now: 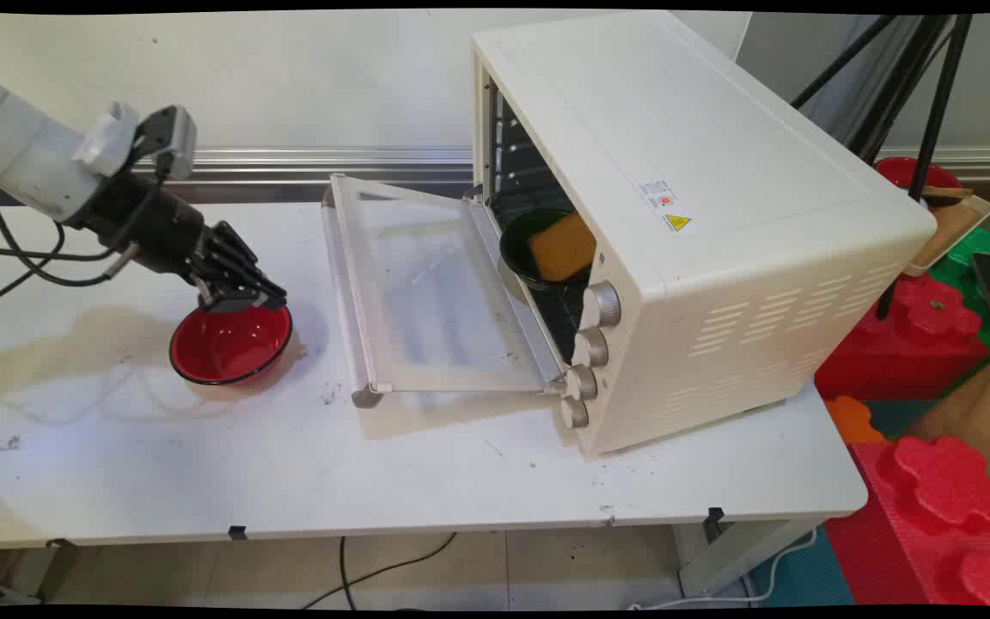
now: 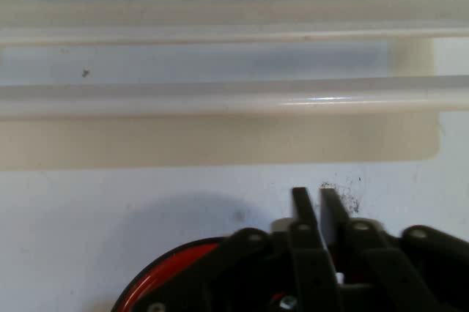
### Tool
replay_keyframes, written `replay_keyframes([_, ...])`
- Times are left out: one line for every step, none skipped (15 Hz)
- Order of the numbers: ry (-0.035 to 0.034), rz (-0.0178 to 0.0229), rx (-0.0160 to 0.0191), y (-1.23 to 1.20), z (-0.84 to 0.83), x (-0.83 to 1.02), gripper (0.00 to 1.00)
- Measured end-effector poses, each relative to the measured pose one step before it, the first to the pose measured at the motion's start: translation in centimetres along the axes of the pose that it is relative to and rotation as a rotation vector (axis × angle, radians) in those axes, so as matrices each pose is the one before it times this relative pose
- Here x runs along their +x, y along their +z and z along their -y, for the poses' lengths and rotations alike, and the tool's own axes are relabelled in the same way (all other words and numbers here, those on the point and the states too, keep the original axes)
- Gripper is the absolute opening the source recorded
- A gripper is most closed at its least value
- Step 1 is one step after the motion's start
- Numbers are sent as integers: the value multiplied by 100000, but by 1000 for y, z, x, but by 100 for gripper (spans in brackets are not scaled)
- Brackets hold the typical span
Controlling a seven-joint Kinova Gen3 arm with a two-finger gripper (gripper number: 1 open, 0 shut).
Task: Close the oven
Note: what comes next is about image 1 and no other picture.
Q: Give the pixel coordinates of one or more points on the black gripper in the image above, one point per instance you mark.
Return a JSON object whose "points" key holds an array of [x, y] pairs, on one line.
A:
{"points": [[151, 225]]}

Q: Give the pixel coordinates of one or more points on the red bowl with black rim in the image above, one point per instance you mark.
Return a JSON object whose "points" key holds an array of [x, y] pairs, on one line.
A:
{"points": [[229, 346]]}

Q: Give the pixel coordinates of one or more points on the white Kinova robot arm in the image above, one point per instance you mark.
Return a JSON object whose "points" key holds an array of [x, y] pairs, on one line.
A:
{"points": [[18, 146]]}

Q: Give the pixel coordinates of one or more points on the glass oven door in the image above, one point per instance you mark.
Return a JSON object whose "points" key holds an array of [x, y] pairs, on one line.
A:
{"points": [[426, 284]]}

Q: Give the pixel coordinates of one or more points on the black table clip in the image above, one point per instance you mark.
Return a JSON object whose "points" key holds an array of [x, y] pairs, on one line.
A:
{"points": [[713, 518], [237, 533]]}

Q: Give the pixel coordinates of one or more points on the orange sponge block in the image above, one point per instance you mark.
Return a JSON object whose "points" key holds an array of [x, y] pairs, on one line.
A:
{"points": [[562, 248]]}

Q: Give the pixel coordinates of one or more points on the silver oven knob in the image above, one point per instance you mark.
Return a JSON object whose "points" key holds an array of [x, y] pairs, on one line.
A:
{"points": [[602, 304], [582, 382], [575, 413], [592, 347]]}

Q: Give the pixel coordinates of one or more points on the yellow warning sticker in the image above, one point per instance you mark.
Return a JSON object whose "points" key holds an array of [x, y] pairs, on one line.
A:
{"points": [[677, 223]]}

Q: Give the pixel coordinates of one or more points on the cream toaster oven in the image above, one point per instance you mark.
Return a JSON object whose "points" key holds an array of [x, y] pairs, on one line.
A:
{"points": [[701, 215]]}

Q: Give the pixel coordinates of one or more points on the orange foam piece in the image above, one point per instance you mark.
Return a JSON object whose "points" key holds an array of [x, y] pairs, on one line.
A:
{"points": [[852, 419]]}

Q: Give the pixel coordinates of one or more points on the blue floor mat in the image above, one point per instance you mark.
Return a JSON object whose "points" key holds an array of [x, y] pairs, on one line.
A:
{"points": [[804, 576]]}

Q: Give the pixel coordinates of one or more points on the red bowl on tray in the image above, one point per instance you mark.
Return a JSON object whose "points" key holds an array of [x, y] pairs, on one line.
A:
{"points": [[899, 172]]}

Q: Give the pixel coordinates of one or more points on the beige tray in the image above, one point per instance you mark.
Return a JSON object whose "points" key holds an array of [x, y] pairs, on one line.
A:
{"points": [[950, 230]]}

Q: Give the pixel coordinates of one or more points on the green foam block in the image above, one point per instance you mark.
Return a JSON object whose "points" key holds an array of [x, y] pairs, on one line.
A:
{"points": [[972, 258]]}

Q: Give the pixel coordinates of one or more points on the large red foam block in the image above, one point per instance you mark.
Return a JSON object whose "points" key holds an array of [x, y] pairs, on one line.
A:
{"points": [[933, 524]]}

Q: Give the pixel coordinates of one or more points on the aluminium rail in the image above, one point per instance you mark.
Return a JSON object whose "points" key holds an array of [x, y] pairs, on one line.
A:
{"points": [[306, 163]]}

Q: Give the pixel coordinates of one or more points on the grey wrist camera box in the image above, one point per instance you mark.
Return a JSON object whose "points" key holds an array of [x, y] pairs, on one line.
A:
{"points": [[121, 137]]}

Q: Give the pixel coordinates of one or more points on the black camera tripod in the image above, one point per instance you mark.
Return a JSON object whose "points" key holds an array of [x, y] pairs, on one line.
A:
{"points": [[925, 94]]}

